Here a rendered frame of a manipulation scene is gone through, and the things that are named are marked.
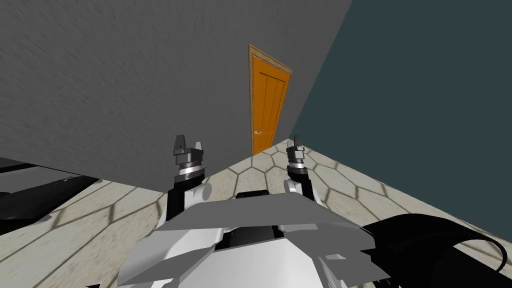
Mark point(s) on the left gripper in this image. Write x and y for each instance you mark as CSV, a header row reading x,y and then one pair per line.
x,y
188,156

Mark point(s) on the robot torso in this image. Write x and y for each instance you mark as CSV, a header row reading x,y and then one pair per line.
x,y
256,260

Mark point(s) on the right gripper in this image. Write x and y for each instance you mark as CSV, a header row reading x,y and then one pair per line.
x,y
295,153

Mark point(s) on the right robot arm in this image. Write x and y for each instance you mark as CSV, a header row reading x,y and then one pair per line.
x,y
416,248

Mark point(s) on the orange door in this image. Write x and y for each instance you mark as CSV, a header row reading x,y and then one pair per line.
x,y
268,108

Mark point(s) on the black and grey furniture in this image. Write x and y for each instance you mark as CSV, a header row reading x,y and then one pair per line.
x,y
28,196

